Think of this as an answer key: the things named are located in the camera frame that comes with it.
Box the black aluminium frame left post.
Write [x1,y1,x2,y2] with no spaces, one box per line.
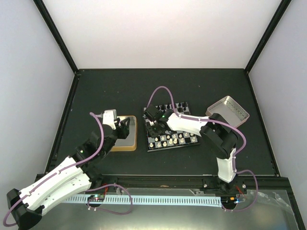
[32,0,80,75]

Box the small green circuit board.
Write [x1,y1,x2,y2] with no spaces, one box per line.
[87,195,105,202]

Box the light blue cable duct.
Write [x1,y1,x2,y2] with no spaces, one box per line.
[64,194,222,207]

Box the pink metal tin tray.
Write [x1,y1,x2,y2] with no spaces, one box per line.
[206,96,249,128]

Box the black aluminium frame post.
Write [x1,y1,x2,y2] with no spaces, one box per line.
[244,0,293,72]
[32,0,80,75]

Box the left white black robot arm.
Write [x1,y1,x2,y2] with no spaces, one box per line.
[7,118,130,230]

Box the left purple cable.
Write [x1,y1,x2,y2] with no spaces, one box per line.
[3,112,106,227]

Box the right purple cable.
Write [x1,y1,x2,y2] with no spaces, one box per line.
[146,86,248,173]

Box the black and silver chessboard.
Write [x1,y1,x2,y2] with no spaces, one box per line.
[143,101,200,152]

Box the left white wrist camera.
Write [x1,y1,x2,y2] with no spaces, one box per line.
[102,109,118,130]

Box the purple cable loop front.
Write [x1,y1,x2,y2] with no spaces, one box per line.
[86,183,133,215]

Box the black aluminium frame right post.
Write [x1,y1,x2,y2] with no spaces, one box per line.
[244,0,293,72]

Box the gold metal tin tray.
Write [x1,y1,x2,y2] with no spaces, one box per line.
[111,115,137,152]

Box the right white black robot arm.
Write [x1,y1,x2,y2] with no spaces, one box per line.
[143,110,238,193]

